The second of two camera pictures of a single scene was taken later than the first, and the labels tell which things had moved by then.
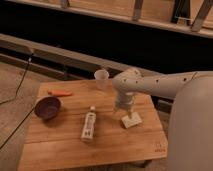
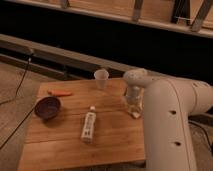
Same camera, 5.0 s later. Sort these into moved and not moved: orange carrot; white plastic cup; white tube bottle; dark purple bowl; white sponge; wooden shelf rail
Moved: white sponge
Not moved: wooden shelf rail; white plastic cup; white tube bottle; orange carrot; dark purple bowl
